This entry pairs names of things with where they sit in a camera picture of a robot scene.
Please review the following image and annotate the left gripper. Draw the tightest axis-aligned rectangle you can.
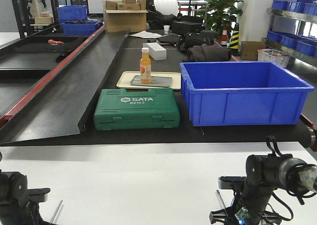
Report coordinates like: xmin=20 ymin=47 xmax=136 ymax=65
xmin=16 ymin=188 xmax=54 ymax=225

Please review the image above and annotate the blue bin with parts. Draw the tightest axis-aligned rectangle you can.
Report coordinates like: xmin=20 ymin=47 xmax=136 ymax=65
xmin=61 ymin=21 xmax=102 ymax=36

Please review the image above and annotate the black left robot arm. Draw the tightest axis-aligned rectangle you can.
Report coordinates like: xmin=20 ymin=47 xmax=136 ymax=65
xmin=0 ymin=171 xmax=63 ymax=225

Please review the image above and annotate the black yellow traffic cone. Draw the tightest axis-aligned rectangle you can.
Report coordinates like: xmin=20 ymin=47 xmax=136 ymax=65
xmin=228 ymin=23 xmax=240 ymax=56

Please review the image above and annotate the white mesh basket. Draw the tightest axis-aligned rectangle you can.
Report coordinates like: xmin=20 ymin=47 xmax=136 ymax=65
xmin=258 ymin=49 xmax=290 ymax=68

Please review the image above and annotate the beige plastic tray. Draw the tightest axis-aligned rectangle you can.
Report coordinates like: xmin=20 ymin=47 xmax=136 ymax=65
xmin=116 ymin=71 xmax=181 ymax=91

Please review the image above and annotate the large cardboard box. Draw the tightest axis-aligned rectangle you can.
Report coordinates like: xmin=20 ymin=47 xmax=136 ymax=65
xmin=104 ymin=9 xmax=147 ymax=33

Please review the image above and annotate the white paper cup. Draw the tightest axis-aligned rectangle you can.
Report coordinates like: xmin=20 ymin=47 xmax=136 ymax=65
xmin=163 ymin=25 xmax=170 ymax=34

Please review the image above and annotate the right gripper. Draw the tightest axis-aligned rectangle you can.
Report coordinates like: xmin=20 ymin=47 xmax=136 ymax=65
xmin=209 ymin=176 xmax=282 ymax=225

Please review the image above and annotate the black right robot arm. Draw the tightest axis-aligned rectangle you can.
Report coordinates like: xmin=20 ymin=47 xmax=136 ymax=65
xmin=209 ymin=136 xmax=317 ymax=225

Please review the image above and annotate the small metal tray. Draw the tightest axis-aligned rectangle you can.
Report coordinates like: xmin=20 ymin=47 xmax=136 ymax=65
xmin=130 ymin=75 xmax=173 ymax=87

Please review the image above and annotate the green potted plant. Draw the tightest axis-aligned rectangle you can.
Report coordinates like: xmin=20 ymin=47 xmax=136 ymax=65
xmin=199 ymin=0 xmax=244 ymax=34

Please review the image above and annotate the small brown cardboard box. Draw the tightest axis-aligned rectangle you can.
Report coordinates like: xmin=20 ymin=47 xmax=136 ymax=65
xmin=241 ymin=41 xmax=265 ymax=60

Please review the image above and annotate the large blue plastic bin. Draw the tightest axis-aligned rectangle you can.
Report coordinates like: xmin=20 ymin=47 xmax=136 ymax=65
xmin=180 ymin=61 xmax=314 ymax=126

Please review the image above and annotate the orange handled tool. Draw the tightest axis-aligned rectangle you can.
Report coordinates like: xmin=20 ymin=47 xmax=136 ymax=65
xmin=48 ymin=39 xmax=64 ymax=45

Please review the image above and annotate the white rectangular box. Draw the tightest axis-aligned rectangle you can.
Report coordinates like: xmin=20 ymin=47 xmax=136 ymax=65
xmin=143 ymin=43 xmax=167 ymax=60

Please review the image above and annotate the dark grey folded cloth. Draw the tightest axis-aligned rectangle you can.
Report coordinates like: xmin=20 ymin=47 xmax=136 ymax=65
xmin=183 ymin=44 xmax=232 ymax=62

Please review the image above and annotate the orange juice bottle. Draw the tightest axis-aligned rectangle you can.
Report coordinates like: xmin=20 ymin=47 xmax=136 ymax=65
xmin=140 ymin=47 xmax=152 ymax=83

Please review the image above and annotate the green SATA tool case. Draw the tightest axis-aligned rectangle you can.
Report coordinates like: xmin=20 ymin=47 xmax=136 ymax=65
xmin=94 ymin=88 xmax=180 ymax=130

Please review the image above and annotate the black bag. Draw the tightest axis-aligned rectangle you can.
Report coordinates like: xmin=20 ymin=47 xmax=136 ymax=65
xmin=177 ymin=32 xmax=214 ymax=53

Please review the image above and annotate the blue bin stacked upper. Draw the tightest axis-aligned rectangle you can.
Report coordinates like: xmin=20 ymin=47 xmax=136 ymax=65
xmin=56 ymin=5 xmax=88 ymax=21

